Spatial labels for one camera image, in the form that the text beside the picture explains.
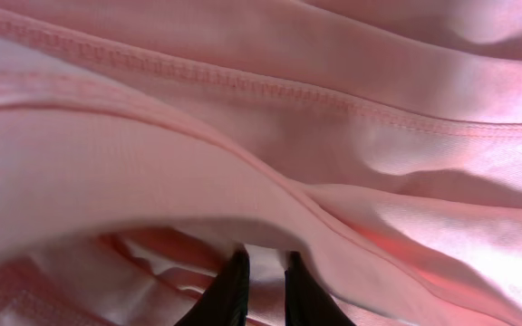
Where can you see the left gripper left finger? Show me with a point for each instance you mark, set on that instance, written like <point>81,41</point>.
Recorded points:
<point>225,301</point>

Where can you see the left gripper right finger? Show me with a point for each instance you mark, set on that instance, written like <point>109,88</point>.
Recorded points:
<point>306,302</point>

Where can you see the coral pink t-shirt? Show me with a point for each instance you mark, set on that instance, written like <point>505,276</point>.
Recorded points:
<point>142,143</point>

